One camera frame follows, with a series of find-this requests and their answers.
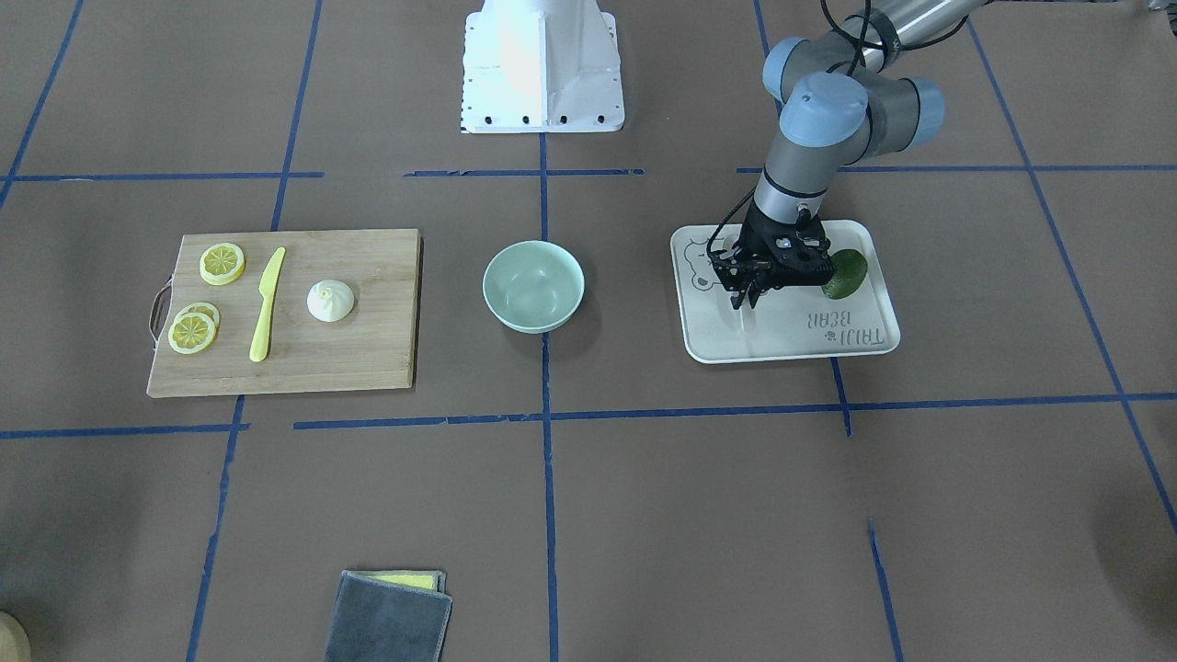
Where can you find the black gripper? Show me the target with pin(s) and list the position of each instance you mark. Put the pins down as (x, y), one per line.
(759, 225)

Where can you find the white ceramic spoon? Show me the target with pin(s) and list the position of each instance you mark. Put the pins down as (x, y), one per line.
(741, 317)

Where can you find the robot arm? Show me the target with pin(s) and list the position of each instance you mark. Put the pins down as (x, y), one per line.
(838, 108)

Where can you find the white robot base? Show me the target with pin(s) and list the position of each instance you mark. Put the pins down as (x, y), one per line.
(541, 67)

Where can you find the mint green bowl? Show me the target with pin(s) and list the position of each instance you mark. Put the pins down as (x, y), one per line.
(533, 287)

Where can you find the white bear tray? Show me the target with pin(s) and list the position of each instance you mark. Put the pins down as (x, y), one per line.
(788, 324)

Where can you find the green avocado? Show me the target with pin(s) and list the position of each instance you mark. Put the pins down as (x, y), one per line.
(851, 268)

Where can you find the wooden cutting board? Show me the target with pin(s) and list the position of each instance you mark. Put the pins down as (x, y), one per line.
(374, 348)

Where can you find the yellow sponge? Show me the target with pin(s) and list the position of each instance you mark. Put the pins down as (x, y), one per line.
(415, 579)

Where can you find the yellow plastic knife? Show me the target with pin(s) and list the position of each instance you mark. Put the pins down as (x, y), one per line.
(260, 342)

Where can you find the lemon slice upper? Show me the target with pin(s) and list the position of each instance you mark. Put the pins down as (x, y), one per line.
(222, 263)

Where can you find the lemon slice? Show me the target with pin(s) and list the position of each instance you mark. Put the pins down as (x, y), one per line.
(222, 263)
(192, 333)
(210, 310)

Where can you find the lemon slice behind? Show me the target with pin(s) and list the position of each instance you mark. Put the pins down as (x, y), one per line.
(210, 310)

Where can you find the lemon slice front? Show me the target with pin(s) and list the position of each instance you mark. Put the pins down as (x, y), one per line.
(192, 333)

